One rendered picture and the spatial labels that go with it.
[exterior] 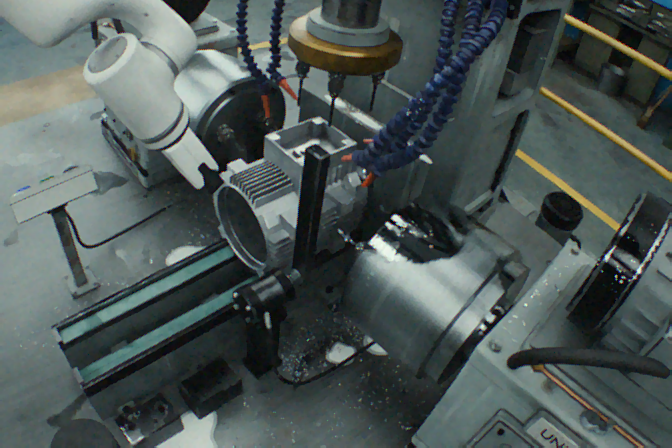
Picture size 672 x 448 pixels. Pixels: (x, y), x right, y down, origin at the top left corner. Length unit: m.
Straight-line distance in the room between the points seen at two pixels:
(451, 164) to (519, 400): 0.51
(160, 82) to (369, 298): 0.40
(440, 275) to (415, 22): 0.48
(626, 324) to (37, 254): 1.13
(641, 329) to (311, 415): 0.58
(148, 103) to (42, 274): 0.61
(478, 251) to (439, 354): 0.15
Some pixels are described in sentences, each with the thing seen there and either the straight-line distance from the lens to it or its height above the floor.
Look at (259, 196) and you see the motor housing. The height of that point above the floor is 1.10.
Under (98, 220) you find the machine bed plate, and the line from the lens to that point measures 1.22.
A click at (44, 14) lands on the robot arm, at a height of 1.43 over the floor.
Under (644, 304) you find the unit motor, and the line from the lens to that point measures 0.54.
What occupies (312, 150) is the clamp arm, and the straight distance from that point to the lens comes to 0.63.
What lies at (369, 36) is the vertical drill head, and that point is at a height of 1.35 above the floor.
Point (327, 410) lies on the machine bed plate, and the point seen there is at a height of 0.80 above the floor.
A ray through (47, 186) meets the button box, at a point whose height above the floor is 1.08.
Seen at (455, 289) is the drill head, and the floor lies 1.14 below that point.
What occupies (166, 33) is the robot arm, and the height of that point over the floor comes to 1.37.
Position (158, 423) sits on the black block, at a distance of 0.82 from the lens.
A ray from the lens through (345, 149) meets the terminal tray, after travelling 0.83.
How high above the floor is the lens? 1.61
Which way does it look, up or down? 40 degrees down
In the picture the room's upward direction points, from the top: 10 degrees clockwise
